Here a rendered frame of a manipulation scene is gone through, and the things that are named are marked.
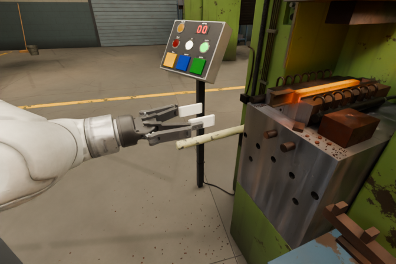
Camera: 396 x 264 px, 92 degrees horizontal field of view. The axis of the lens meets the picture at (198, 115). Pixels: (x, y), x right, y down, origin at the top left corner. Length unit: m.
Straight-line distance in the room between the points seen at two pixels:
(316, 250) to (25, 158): 0.65
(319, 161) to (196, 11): 5.07
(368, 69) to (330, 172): 0.62
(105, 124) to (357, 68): 1.06
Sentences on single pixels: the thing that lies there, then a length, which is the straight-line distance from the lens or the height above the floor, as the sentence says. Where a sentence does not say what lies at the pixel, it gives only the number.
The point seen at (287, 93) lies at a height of 1.01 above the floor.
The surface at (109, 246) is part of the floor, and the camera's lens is 1.49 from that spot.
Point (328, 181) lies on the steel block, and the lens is 0.65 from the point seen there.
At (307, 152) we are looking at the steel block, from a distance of 0.65.
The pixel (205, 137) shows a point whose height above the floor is 0.64.
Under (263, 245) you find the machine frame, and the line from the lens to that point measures 1.11.
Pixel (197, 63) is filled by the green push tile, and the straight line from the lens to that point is 0.96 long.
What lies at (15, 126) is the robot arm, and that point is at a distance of 0.30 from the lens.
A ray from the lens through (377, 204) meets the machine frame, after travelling 0.87.
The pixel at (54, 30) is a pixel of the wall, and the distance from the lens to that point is 9.11.
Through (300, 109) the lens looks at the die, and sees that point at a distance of 0.71.
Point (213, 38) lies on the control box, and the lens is 0.97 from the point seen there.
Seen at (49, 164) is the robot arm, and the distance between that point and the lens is 0.30.
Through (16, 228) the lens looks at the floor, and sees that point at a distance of 1.87.
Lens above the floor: 1.25
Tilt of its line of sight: 29 degrees down
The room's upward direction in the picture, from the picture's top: straight up
